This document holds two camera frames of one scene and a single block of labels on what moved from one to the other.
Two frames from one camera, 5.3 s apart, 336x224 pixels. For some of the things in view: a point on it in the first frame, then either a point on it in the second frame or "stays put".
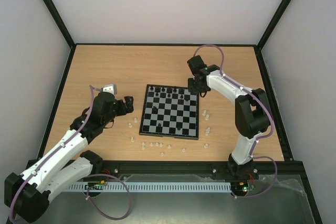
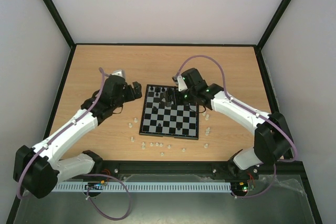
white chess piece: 207,131 stays put
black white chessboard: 170,112 stays put
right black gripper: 197,85 -> 176,94
